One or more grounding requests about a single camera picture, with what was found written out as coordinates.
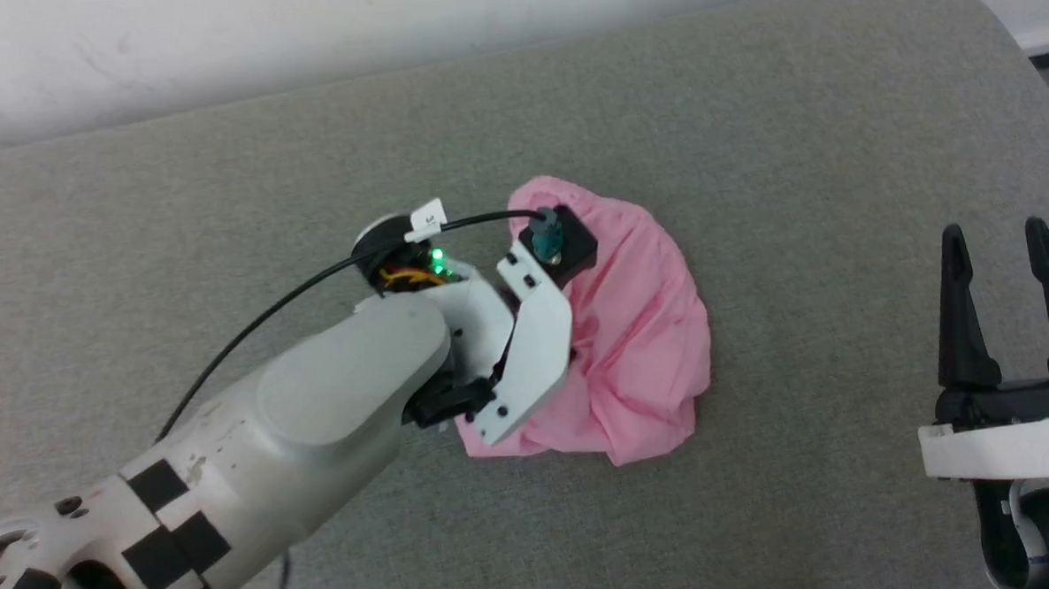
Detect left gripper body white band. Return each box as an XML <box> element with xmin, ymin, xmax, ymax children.
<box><xmin>396</xmin><ymin>240</ymin><xmax>578</xmax><ymax>450</ymax></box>

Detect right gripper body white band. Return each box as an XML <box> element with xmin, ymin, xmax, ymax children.
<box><xmin>915</xmin><ymin>376</ymin><xmax>1049</xmax><ymax>491</ymax></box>

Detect pink garment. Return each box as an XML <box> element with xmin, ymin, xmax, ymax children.
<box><xmin>444</xmin><ymin>169</ymin><xmax>716</xmax><ymax>474</ymax></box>

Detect grey fabric sofa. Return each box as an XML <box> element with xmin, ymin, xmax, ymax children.
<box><xmin>0</xmin><ymin>0</ymin><xmax>1049</xmax><ymax>589</ymax></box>

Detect white left cable tag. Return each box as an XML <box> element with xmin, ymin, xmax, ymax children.
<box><xmin>402</xmin><ymin>198</ymin><xmax>448</xmax><ymax>244</ymax></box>

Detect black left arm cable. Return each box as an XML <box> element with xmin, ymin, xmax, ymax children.
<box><xmin>144</xmin><ymin>206</ymin><xmax>570</xmax><ymax>442</ymax></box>

